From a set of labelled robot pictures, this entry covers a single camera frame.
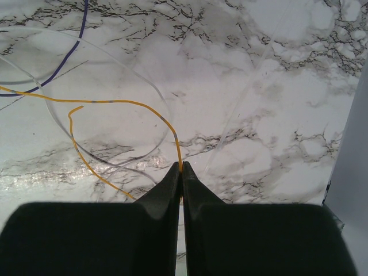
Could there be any clear straight zip tie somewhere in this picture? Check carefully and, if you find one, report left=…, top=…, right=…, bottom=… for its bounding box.
left=204, top=1, right=294, bottom=174

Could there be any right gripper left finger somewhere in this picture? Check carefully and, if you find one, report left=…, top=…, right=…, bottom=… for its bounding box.
left=1, top=163, right=181, bottom=275

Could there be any grey loose wire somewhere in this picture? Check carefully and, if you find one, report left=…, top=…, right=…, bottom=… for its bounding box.
left=0, top=27, right=175, bottom=202

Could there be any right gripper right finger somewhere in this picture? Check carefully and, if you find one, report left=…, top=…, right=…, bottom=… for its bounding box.
left=182, top=162, right=357, bottom=275

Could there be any yellow loose wire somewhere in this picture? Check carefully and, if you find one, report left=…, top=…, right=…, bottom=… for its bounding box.
left=0, top=85, right=183, bottom=201

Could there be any purple long wire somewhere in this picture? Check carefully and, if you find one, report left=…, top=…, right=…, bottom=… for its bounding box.
left=0, top=0, right=89, bottom=97

